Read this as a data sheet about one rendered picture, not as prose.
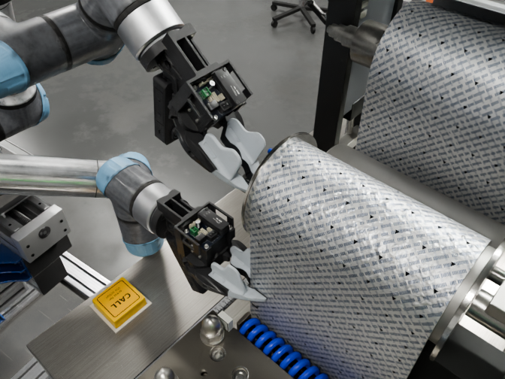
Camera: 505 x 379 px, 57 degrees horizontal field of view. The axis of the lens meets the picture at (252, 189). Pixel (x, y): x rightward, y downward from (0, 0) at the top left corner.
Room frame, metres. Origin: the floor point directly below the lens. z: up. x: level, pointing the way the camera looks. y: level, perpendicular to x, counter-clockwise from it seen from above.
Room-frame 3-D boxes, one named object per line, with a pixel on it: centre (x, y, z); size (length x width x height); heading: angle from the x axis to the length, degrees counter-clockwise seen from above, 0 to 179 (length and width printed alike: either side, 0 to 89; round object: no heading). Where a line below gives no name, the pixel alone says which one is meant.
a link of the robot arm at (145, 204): (0.52, 0.15, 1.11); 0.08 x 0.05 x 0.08; 138
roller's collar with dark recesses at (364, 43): (0.63, -0.19, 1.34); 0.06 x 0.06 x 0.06; 48
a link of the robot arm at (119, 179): (0.57, 0.21, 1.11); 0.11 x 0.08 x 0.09; 48
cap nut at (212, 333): (0.34, 0.06, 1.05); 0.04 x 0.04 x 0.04
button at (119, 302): (0.47, 0.25, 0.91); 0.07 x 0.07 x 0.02; 48
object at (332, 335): (0.30, -0.09, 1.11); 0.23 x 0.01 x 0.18; 48
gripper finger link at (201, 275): (0.41, 0.06, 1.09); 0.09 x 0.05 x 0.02; 47
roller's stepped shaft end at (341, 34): (0.67, -0.14, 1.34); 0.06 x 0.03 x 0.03; 48
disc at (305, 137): (0.43, -0.04, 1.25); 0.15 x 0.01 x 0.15; 138
